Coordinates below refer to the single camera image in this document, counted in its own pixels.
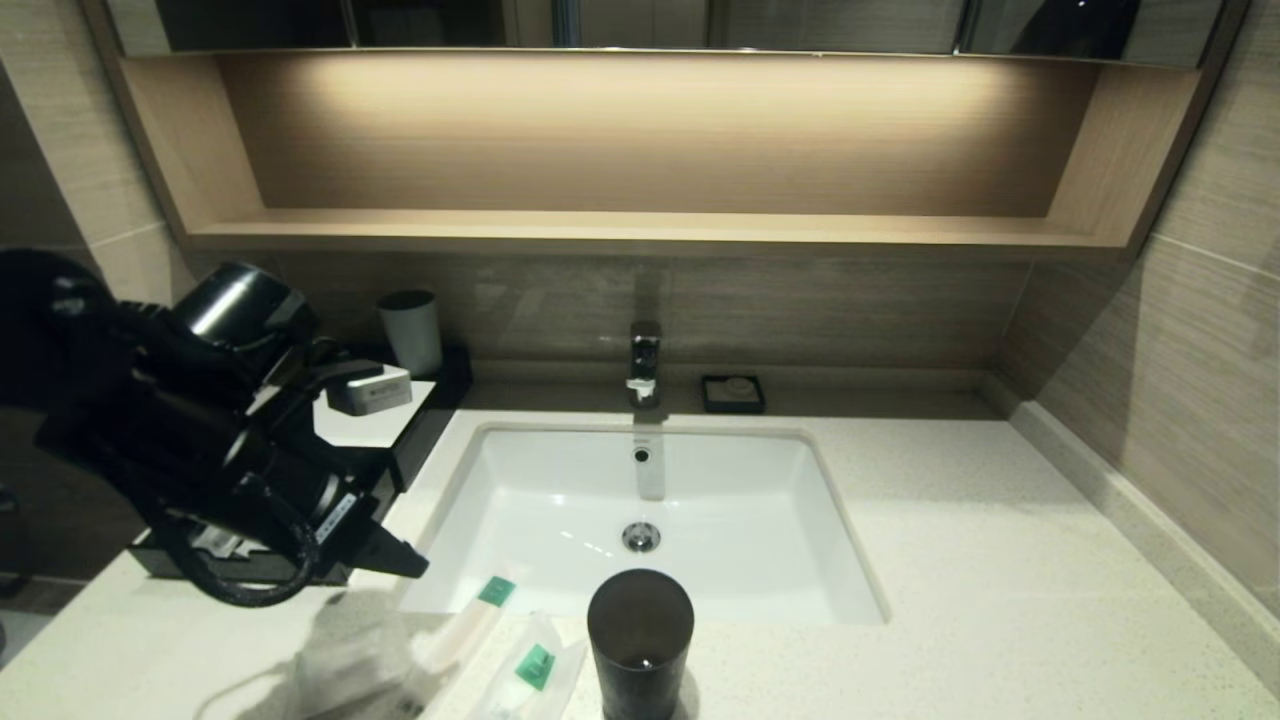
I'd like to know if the long comb packet green label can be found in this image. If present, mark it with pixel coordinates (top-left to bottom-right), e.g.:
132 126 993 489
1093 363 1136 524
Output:
395 575 521 720

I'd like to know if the black box drawer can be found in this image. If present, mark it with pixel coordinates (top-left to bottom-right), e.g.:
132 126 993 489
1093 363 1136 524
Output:
128 450 406 587

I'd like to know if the clear square plastic packet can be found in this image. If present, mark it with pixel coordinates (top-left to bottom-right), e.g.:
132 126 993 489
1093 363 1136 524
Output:
287 617 409 720

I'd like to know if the white packet green label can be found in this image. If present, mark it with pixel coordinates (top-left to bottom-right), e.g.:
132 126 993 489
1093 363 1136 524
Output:
470 612 567 720

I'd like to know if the pale grey tumbler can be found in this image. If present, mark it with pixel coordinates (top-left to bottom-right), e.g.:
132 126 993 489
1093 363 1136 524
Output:
378 289 444 378

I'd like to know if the black tumbler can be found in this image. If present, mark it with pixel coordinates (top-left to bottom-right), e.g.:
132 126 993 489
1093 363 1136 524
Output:
587 569 697 720

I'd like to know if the chrome basin faucet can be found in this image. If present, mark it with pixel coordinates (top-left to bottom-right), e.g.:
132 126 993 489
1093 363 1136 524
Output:
627 320 664 409

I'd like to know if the white ceramic sink basin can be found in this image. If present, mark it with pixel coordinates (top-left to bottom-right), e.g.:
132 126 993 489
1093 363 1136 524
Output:
388 420 891 628

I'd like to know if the black soap dish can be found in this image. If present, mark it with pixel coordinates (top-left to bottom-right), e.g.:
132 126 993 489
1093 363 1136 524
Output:
700 373 767 415

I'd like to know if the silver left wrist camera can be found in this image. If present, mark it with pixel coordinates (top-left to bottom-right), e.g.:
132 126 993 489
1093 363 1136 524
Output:
327 365 414 418

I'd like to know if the light wooden wall shelf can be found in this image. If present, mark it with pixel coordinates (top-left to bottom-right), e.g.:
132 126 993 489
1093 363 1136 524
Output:
80 0 1251 263

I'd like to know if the mirrored wall cabinet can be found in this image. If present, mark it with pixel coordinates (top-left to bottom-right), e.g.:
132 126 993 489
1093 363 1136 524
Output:
105 0 1231 69

